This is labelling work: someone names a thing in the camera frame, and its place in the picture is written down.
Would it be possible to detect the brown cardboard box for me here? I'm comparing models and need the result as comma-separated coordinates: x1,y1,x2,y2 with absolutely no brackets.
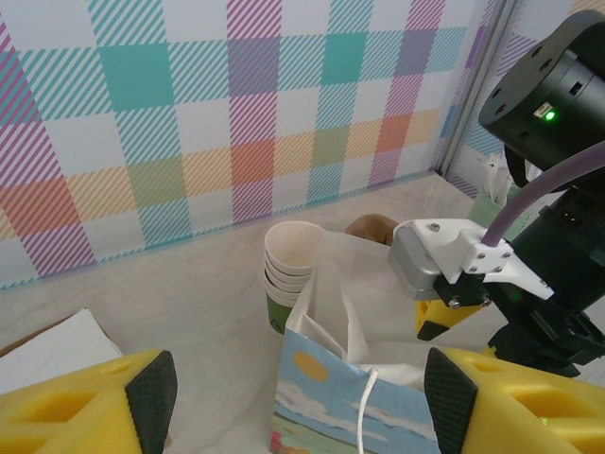
0,317,72,357

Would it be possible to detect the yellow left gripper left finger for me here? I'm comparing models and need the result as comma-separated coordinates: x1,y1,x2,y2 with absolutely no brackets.
0,348,181,454

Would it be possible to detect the printed paper gift bag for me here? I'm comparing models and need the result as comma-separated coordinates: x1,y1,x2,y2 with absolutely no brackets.
269,230,440,454

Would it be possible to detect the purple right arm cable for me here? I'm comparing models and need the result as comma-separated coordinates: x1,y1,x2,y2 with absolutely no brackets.
481,141,605,248

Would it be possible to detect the stack of paper cups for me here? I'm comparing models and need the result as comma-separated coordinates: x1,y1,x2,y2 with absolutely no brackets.
262,221,327,338

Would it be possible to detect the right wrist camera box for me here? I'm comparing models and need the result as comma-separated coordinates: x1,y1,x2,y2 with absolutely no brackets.
387,218,555,303

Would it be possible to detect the brown pulp cup carrier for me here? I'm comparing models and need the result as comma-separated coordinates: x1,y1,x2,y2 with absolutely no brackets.
344,213,399,247

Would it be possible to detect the green stirrer holder cup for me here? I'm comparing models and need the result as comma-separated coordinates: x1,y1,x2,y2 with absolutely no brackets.
468,191,526,229

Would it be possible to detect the aluminium frame post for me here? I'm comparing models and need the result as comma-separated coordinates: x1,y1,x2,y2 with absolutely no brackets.
433,0,519,177

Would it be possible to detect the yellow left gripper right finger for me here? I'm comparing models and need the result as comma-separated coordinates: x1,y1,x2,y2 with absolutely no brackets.
423,345,605,454

